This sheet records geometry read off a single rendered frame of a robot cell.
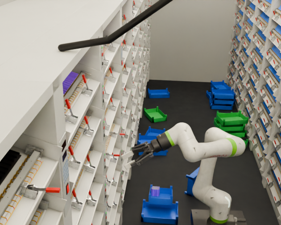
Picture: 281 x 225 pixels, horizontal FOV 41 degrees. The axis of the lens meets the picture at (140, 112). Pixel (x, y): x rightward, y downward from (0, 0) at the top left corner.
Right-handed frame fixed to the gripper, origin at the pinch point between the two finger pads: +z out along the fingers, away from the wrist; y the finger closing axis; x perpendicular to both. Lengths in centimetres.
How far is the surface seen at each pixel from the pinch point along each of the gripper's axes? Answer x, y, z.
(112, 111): 13.9, 35.4, -3.0
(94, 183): 6.5, -13.8, 19.0
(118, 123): -6, 54, -1
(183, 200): -120, 78, -13
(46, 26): 87, -4, -1
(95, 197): 6.4, -24.6, 19.8
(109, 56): 49, 28, -18
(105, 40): 83, -51, -23
